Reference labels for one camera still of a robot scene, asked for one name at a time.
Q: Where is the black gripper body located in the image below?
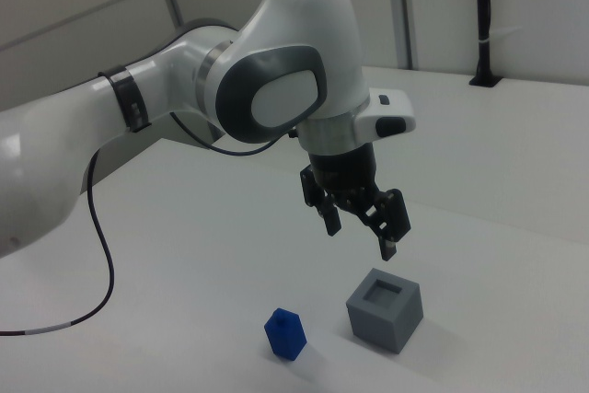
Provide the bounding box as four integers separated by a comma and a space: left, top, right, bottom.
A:
306, 142, 386, 215

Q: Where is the blue block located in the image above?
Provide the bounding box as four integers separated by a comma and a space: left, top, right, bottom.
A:
263, 306, 308, 361

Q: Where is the grey hollow cuboid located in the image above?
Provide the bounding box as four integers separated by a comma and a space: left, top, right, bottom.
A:
345, 267, 424, 355

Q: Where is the black pole with base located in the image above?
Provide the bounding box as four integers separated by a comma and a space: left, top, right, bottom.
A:
468, 0, 502, 88

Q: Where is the upright grey partition post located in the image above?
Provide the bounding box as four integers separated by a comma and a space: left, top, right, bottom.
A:
395, 0, 416, 70

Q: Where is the black cable strap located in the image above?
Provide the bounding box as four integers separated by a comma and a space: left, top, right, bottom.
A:
98, 66, 153, 133

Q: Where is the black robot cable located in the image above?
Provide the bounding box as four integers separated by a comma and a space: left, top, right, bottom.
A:
0, 110, 300, 337

